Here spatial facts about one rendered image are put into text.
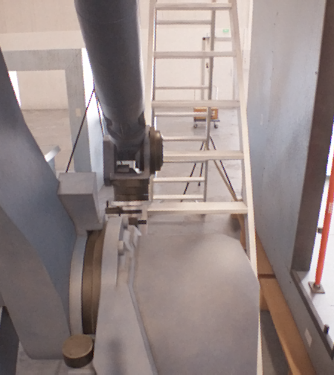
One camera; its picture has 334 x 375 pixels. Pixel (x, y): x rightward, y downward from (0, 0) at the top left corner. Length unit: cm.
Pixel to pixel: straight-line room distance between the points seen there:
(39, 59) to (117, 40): 301
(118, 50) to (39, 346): 62
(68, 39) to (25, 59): 808
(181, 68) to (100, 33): 1054
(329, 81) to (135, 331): 135
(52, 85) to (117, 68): 1126
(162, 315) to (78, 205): 27
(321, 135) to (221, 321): 120
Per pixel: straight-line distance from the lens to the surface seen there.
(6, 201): 52
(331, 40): 166
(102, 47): 73
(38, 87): 1220
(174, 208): 143
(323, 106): 167
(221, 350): 63
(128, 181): 112
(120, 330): 64
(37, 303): 68
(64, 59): 362
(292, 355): 180
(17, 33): 1241
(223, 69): 1128
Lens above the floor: 142
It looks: 21 degrees down
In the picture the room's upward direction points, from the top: straight up
